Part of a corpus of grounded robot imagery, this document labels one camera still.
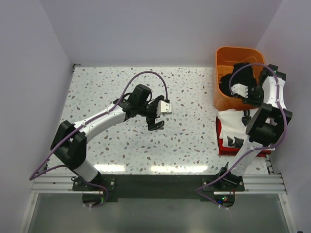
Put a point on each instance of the white t shirt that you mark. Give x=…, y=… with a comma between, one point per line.
x=231, y=114

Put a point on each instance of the folded red t shirt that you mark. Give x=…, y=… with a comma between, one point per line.
x=226, y=151

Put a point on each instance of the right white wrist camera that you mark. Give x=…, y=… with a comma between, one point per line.
x=240, y=90

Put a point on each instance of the aluminium extrusion rail frame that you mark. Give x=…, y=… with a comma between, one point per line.
x=260, y=177

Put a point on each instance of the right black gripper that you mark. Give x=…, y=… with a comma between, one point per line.
x=250, y=100

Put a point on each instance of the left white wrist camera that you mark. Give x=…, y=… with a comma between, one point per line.
x=164, y=108

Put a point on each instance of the orange plastic bin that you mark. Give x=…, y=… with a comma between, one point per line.
x=225, y=59

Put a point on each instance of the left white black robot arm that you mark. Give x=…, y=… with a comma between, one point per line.
x=71, y=139

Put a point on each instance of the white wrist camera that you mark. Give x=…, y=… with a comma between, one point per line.
x=240, y=90
x=164, y=108

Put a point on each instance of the black garment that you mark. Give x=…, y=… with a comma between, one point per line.
x=244, y=77

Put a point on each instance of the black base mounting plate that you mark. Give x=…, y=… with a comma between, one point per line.
x=111, y=188

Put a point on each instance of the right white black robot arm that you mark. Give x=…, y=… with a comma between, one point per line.
x=253, y=130

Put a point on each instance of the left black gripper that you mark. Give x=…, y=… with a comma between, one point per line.
x=150, y=122

